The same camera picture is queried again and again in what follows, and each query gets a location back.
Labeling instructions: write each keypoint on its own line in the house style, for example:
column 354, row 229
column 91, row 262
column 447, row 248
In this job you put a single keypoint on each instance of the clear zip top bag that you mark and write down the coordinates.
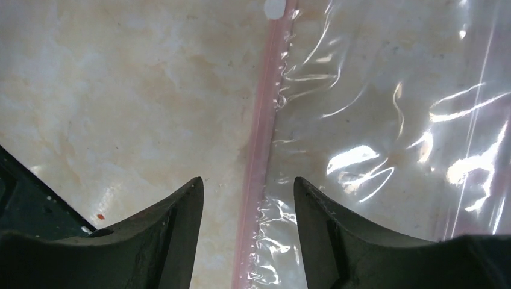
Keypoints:
column 397, row 110

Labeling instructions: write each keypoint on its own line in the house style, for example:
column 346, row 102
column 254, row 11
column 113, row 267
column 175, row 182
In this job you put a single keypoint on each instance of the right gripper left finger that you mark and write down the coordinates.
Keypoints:
column 154, row 248

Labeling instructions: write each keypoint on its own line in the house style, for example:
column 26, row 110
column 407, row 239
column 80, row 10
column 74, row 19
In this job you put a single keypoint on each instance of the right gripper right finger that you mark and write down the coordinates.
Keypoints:
column 342, row 249

